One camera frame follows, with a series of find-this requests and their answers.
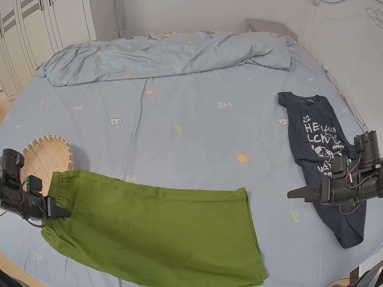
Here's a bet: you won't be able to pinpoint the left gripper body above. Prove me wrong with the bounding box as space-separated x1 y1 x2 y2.
22 193 60 222

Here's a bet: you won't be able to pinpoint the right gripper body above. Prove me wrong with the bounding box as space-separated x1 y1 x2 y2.
320 177 361 206

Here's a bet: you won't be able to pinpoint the green shorts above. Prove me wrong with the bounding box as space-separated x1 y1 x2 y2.
40 169 268 287

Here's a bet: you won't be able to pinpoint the round woven basket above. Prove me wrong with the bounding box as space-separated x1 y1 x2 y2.
20 135 74 197

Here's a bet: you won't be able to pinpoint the bed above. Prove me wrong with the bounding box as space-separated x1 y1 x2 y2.
0 0 383 287

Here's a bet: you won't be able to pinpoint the dark blue printed T-shirt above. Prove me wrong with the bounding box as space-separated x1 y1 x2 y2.
278 91 368 249

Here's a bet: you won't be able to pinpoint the white wardrobe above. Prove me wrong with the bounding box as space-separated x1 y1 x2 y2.
0 0 98 99

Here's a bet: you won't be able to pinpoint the grey bedside table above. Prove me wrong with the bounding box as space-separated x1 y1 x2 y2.
245 18 298 41

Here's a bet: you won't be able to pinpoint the pale blue quilt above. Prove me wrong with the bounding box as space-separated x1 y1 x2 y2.
36 31 297 87

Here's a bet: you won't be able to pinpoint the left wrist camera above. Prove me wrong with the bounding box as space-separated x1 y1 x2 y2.
26 175 44 197

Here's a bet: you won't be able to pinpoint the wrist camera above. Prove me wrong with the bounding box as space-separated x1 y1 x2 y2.
333 156 348 176
26 175 44 197

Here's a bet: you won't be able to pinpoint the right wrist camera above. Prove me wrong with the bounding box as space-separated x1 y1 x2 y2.
333 156 348 176

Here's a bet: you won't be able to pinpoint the grey vertical wall duct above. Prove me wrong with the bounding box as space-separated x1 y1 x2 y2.
112 0 127 38

